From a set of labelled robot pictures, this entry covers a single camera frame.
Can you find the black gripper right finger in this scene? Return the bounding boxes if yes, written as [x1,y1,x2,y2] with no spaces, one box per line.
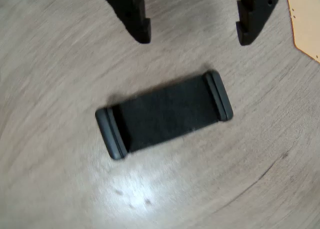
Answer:
[235,0,281,46]

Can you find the tan square board with holes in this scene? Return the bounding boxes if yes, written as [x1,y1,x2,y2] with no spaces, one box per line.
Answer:
[284,0,320,64]

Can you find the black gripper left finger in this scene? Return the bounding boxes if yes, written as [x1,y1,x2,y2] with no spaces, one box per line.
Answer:
[99,0,152,45]

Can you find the black block with raised ends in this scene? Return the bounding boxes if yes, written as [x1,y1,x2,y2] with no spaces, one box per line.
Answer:
[94,69,235,161]

